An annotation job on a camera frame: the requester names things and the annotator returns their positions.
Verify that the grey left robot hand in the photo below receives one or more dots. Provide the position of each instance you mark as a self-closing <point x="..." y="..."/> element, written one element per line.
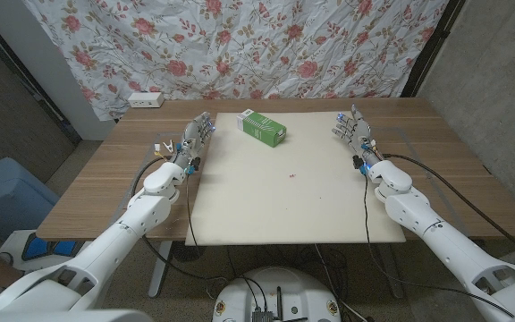
<point x="192" y="141"/>

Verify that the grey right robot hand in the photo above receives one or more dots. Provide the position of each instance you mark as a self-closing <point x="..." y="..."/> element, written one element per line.
<point x="359" y="134"/>

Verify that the cream foam board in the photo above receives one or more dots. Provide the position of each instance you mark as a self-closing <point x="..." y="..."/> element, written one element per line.
<point x="284" y="201"/>

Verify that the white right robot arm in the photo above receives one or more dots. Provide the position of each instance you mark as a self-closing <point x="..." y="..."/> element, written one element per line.
<point x="441" y="241"/>

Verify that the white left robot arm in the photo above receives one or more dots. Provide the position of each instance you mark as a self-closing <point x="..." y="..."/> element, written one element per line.
<point x="105" y="250"/>

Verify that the small white clip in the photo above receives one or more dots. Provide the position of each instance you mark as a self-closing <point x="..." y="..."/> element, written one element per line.
<point x="168" y="146"/>

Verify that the white power strip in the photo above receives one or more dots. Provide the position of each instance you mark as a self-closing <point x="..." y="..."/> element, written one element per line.
<point x="146" y="100"/>

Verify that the green straws box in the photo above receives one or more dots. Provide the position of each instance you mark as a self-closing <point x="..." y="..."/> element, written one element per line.
<point x="262" y="127"/>

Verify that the floral backdrop cloth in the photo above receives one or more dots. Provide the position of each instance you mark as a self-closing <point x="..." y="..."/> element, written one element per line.
<point x="239" y="44"/>

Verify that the black backdrop pole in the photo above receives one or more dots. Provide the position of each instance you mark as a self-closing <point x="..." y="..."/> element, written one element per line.
<point x="432" y="44"/>

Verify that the white table leg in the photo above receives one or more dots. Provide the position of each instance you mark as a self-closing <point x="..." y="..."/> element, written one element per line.
<point x="159" y="273"/>

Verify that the grey table leg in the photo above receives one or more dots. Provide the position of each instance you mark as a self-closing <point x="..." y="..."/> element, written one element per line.
<point x="391" y="277"/>

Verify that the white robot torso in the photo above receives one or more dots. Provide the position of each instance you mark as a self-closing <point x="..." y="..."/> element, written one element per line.
<point x="275" y="286"/>

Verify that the blue plastic bin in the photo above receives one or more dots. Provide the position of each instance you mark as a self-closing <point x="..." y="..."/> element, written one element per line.
<point x="11" y="197"/>

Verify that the white and blue floor object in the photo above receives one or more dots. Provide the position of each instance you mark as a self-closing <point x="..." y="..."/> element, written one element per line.
<point x="16" y="241"/>

